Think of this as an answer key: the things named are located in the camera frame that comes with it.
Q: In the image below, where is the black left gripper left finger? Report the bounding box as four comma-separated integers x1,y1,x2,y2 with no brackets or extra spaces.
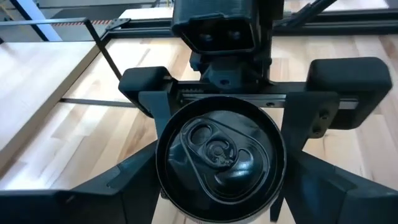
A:
0,140,162,224

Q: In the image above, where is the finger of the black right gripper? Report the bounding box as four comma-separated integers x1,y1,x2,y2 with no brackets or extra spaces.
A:
118,66,180,139
280,57,393,153

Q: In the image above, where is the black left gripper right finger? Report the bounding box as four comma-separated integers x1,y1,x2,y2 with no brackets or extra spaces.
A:
269,149,398,224

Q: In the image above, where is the white Celsius Peach Vibe can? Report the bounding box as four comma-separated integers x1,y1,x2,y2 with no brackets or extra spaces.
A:
155,95,287,224

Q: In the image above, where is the wooden shelf with black legs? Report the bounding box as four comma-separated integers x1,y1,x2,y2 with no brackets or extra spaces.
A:
0,17,139,175

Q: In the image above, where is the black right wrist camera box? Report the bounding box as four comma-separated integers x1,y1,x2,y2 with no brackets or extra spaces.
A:
170,0,261,55

